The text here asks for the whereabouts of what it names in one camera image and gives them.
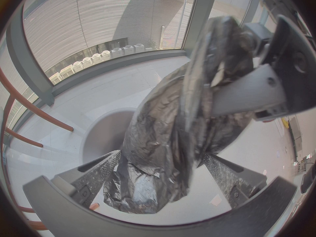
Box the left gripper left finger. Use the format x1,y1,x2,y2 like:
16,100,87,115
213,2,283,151
51,150,122,208

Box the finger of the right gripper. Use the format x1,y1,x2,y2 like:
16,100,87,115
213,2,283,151
243,22,274,59
212,64,289,117

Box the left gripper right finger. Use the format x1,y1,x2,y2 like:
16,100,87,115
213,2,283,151
202,152,269,210

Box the black plastic bag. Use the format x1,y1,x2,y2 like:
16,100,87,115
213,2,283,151
103,16,256,214

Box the pale grey trash bin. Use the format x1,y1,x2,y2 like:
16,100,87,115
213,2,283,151
81,108,139,168

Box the wooden chair cream cushions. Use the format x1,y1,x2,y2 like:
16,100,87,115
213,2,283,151
0,66,100,231

